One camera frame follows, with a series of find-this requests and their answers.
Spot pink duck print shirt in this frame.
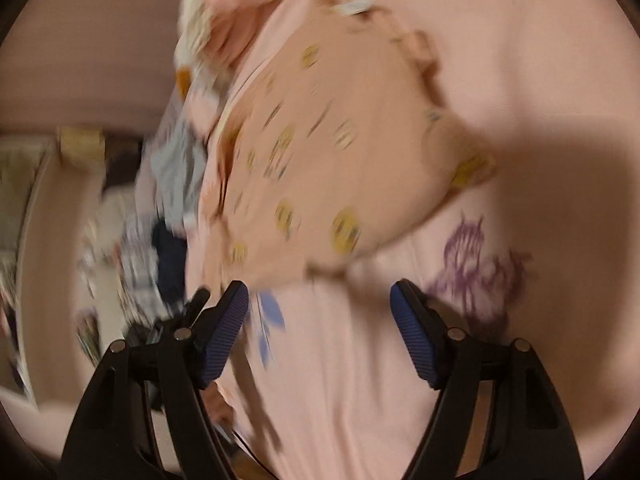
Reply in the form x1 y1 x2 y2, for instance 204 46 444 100
200 0 501 291

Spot navy garment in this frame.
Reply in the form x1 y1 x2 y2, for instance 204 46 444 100
152 220 188 301

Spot white folded clothes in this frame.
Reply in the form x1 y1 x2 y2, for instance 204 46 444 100
175 0 221 71

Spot pink folded clothes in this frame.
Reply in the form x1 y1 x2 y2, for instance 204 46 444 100
205 0 321 86

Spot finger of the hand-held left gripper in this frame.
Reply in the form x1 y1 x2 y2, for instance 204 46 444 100
177 287 212 331

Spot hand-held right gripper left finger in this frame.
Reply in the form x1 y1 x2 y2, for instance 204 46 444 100
57 281 250 480

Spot grey blue garment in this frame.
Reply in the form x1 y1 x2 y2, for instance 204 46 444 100
147 130 208 226

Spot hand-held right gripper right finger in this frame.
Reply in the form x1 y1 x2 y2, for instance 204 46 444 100
390 280 585 480

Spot pink printed blanket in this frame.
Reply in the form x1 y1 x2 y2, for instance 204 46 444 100
145 0 640 480

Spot dark brown cushion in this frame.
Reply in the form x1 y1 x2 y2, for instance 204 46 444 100
102 142 146 196

